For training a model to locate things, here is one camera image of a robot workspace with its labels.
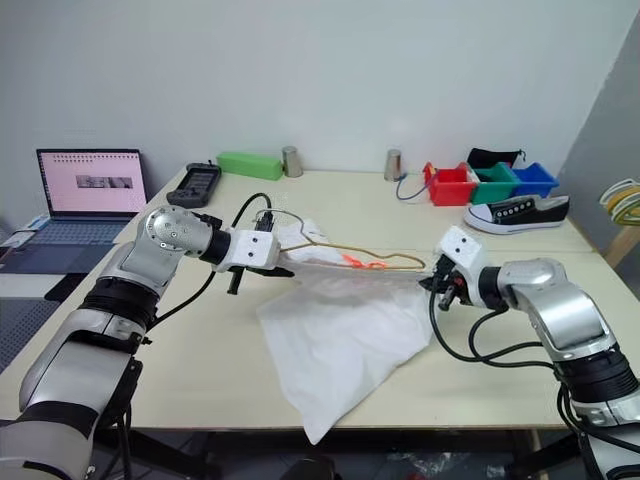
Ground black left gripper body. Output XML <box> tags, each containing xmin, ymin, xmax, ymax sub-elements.
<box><xmin>227</xmin><ymin>267</ymin><xmax>254</xmax><ymax>296</ymax></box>

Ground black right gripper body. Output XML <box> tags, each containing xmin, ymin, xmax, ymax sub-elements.
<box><xmin>429</xmin><ymin>254</ymin><xmax>471</xmax><ymax>307</ymax></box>

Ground gold wire hanger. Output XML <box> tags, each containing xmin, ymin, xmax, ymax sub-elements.
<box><xmin>252</xmin><ymin>209</ymin><xmax>427</xmax><ymax>274</ymax></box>

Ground white cloth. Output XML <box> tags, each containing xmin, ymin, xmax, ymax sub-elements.
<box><xmin>255</xmin><ymin>217</ymin><xmax>435</xmax><ymax>446</ymax></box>

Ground red plastic bin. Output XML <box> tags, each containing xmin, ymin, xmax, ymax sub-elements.
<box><xmin>423</xmin><ymin>161</ymin><xmax>479</xmax><ymax>207</ymax></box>

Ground black handheld controller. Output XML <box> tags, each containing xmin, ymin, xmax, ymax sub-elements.
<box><xmin>166</xmin><ymin>162</ymin><xmax>222</xmax><ymax>208</ymax></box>

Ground green plastic bin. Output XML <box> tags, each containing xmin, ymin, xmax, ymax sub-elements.
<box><xmin>469</xmin><ymin>162</ymin><xmax>521</xmax><ymax>205</ymax></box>

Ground green rectangular box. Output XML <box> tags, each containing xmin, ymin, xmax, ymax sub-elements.
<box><xmin>216</xmin><ymin>151</ymin><xmax>282</xmax><ymax>182</ymax></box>

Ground metal cup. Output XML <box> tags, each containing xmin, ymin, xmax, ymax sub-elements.
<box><xmin>281</xmin><ymin>145</ymin><xmax>304</xmax><ymax>178</ymax></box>
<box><xmin>383</xmin><ymin>148</ymin><xmax>405</xmax><ymax>182</ymax></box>

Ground black and white sneaker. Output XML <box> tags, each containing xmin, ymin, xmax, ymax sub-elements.
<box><xmin>462</xmin><ymin>195</ymin><xmax>571</xmax><ymax>236</ymax></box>

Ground blue plastic bin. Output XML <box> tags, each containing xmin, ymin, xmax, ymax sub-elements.
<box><xmin>510</xmin><ymin>162</ymin><xmax>560</xmax><ymax>199</ymax></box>

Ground blue laptop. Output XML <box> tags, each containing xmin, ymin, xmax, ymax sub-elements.
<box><xmin>0</xmin><ymin>147</ymin><xmax>149</xmax><ymax>275</ymax></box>

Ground clear plastic wrap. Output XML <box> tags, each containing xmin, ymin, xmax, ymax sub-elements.
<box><xmin>384</xmin><ymin>452</ymin><xmax>471</xmax><ymax>480</ymax></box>

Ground blue and white booklet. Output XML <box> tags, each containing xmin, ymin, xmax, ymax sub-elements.
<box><xmin>9</xmin><ymin>214</ymin><xmax>51</xmax><ymax>246</ymax></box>

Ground black perforated board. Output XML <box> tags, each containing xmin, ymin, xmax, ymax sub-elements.
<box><xmin>0</xmin><ymin>297</ymin><xmax>59</xmax><ymax>375</ymax></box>

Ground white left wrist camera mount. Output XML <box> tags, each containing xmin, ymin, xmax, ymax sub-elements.
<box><xmin>212</xmin><ymin>228</ymin><xmax>280</xmax><ymax>274</ymax></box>

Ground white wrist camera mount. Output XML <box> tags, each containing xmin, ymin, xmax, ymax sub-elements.
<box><xmin>212</xmin><ymin>228</ymin><xmax>280</xmax><ymax>274</ymax></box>
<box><xmin>433</xmin><ymin>225</ymin><xmax>489</xmax><ymax>306</ymax></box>

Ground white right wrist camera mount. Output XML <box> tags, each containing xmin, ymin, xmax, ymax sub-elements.
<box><xmin>433</xmin><ymin>225</ymin><xmax>489</xmax><ymax>306</ymax></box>

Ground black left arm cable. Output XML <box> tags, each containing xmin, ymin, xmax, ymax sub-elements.
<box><xmin>147</xmin><ymin>192</ymin><xmax>276</xmax><ymax>324</ymax></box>

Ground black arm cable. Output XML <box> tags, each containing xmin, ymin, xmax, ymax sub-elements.
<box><xmin>427</xmin><ymin>284</ymin><xmax>591</xmax><ymax>441</ymax></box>
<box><xmin>147</xmin><ymin>192</ymin><xmax>276</xmax><ymax>324</ymax></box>

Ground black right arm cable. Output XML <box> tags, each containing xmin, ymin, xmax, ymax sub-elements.
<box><xmin>427</xmin><ymin>284</ymin><xmax>591</xmax><ymax>441</ymax></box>

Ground blue cable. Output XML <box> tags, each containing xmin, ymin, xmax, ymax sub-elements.
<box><xmin>396</xmin><ymin>172</ymin><xmax>432</xmax><ymax>202</ymax></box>

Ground black drawstring pouch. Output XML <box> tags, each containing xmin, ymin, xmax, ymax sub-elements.
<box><xmin>466</xmin><ymin>147</ymin><xmax>527</xmax><ymax>170</ymax></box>

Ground yellow and green wire coils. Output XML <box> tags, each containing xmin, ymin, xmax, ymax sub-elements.
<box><xmin>599</xmin><ymin>178</ymin><xmax>640</xmax><ymax>225</ymax></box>

